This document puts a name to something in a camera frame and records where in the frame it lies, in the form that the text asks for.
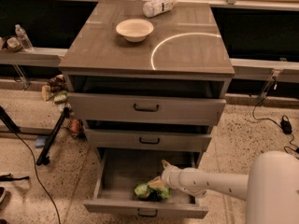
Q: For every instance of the grey open bottom drawer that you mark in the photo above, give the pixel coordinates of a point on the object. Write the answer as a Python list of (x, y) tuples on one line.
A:
[(122, 169)]

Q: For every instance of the white paper bowl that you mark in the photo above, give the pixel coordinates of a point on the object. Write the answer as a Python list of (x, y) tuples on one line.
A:
[(134, 30)]

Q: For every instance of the grey drawer cabinet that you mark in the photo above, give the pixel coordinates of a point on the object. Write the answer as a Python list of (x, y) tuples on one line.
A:
[(184, 57)]

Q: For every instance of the small bowl on shelf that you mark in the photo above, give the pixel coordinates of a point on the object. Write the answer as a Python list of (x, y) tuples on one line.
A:
[(11, 44)]

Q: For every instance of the pile of snack bags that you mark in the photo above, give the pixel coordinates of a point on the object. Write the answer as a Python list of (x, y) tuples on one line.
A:
[(55, 90)]

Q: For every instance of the clear water bottle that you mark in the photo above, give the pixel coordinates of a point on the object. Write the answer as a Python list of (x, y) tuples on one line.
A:
[(24, 38)]

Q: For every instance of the black tripod leg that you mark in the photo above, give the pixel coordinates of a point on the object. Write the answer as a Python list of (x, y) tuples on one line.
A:
[(43, 158)]

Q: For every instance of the grey top drawer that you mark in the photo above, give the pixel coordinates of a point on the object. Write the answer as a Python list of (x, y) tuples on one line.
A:
[(146, 109)]

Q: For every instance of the green rice chip bag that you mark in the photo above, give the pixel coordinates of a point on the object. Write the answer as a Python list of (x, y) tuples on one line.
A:
[(152, 192)]

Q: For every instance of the black power adapter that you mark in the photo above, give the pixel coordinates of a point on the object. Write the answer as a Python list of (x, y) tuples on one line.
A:
[(286, 125)]

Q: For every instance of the lying white plastic bottle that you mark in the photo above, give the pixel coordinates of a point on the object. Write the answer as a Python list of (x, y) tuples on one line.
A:
[(156, 7)]

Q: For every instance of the blue cloth on floor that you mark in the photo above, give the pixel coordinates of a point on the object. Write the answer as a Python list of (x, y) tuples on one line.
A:
[(40, 141)]

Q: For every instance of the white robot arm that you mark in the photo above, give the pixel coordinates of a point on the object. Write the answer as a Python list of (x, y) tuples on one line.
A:
[(271, 188)]

